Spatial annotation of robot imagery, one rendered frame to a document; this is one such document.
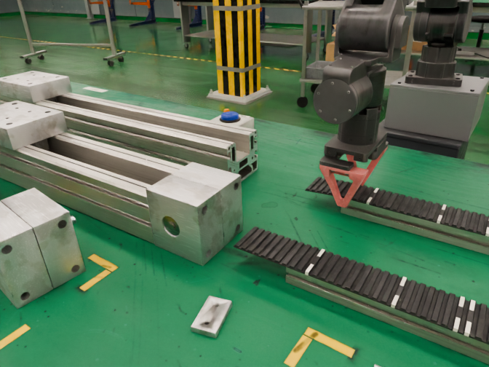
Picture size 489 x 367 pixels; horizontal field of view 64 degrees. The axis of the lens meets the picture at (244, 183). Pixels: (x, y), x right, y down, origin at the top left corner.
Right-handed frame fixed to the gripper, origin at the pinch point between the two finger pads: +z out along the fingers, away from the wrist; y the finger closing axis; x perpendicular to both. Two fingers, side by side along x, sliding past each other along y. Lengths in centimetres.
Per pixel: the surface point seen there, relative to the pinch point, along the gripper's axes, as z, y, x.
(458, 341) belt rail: 2.4, 20.5, 18.9
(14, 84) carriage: -9, 5, -84
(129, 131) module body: -3.0, 3.9, -46.6
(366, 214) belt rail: 2.2, 2.0, 3.4
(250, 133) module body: -5.1, -2.7, -20.7
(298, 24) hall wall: 70, -762, -380
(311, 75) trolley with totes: 51, -274, -129
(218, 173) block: -6.2, 15.3, -14.7
